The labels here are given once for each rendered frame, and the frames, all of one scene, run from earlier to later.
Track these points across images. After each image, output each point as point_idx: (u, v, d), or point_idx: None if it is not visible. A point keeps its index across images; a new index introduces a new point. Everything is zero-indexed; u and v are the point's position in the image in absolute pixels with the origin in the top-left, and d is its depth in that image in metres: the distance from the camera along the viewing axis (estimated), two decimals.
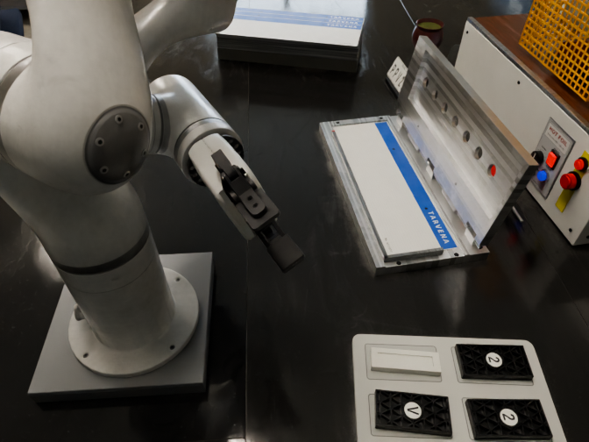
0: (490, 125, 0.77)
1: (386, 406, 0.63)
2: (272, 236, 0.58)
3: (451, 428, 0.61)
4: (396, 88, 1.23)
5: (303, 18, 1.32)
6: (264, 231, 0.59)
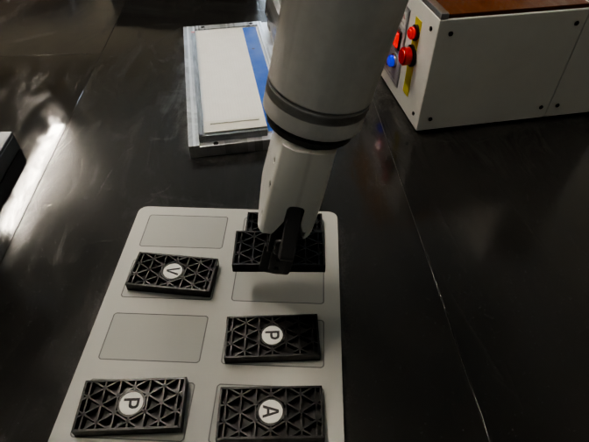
0: None
1: (145, 267, 0.56)
2: None
3: (209, 287, 0.54)
4: None
5: None
6: None
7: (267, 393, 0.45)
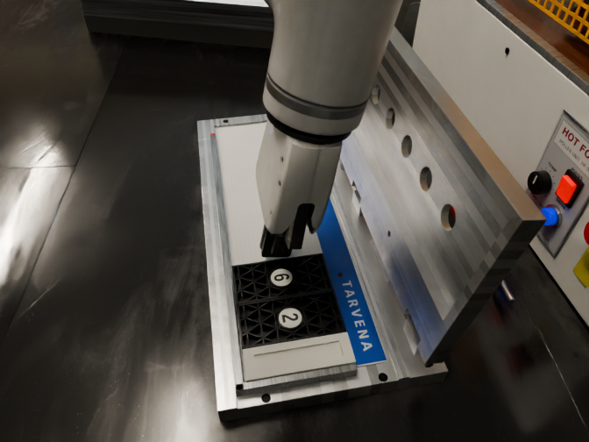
0: (443, 126, 0.37)
1: None
2: None
3: None
4: None
5: None
6: None
7: None
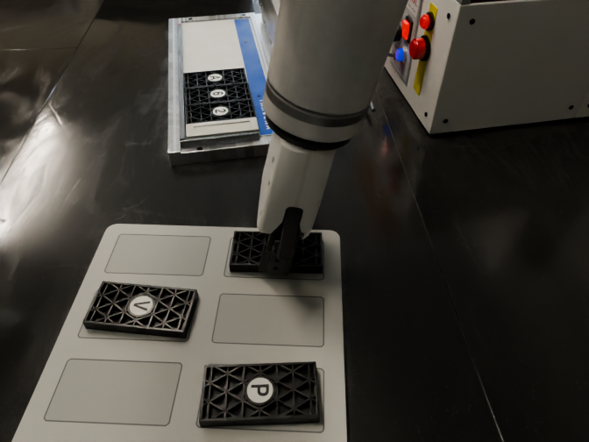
0: None
1: (109, 301, 0.46)
2: None
3: (184, 326, 0.44)
4: None
5: None
6: None
7: (212, 72, 0.76)
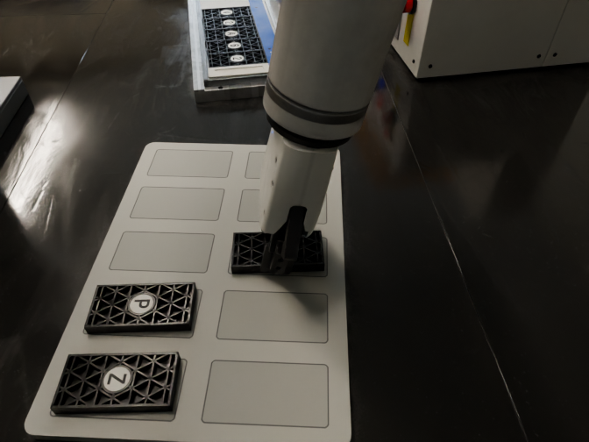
0: None
1: (209, 13, 0.93)
2: None
3: (251, 14, 0.92)
4: None
5: None
6: None
7: (229, 30, 0.87)
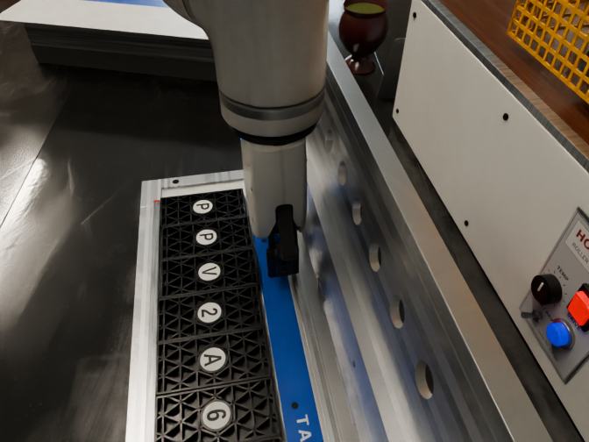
0: (415, 262, 0.27)
1: (176, 275, 0.48)
2: None
3: (259, 279, 0.48)
4: None
5: None
6: None
7: (208, 342, 0.43)
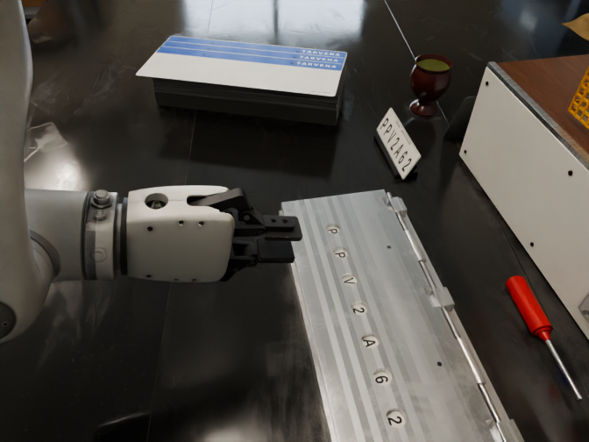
0: (333, 398, 0.56)
1: None
2: (240, 214, 0.46)
3: None
4: (388, 152, 0.91)
5: (266, 54, 1.00)
6: (229, 202, 0.46)
7: None
